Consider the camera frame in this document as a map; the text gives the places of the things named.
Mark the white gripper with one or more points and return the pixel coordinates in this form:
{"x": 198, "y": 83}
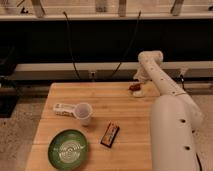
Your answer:
{"x": 141, "y": 75}

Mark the reddish brown pepper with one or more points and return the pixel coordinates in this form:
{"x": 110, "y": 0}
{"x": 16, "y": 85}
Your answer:
{"x": 135, "y": 87}

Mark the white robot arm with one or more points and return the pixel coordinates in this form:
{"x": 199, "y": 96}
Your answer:
{"x": 174, "y": 117}

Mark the clear plastic cup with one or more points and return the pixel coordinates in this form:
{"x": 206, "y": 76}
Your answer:
{"x": 83, "y": 112}

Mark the dark candy bar wrapper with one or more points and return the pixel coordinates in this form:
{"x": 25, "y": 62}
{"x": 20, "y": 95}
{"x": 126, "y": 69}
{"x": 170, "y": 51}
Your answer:
{"x": 109, "y": 135}

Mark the green patterned plate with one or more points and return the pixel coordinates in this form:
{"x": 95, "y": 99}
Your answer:
{"x": 68, "y": 150}

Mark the wall power outlet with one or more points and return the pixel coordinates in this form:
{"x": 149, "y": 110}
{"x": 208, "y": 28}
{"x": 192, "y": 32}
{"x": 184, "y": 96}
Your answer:
{"x": 92, "y": 74}

